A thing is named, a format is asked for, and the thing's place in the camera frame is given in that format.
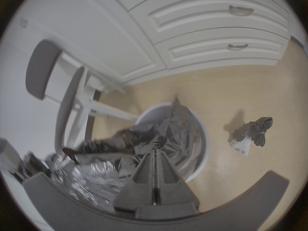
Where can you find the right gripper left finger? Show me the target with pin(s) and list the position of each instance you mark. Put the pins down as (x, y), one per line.
(139, 186)

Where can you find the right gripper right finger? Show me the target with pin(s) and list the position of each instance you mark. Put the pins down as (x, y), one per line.
(173, 186)

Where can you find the black plastic bag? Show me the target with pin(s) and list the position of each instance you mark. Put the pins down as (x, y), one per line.
(182, 133)

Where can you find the white printed wrapper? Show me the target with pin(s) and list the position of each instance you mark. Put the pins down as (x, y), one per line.
(240, 145)

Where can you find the black plastic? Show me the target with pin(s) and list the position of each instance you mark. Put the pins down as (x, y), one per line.
(259, 129)

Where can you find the white trash bin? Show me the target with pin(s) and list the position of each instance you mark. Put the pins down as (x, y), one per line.
(205, 150)

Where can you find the white chair grey cushions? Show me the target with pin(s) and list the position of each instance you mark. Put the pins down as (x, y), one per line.
(38, 68)

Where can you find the white wardrobe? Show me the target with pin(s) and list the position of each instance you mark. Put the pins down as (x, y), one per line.
(192, 20)

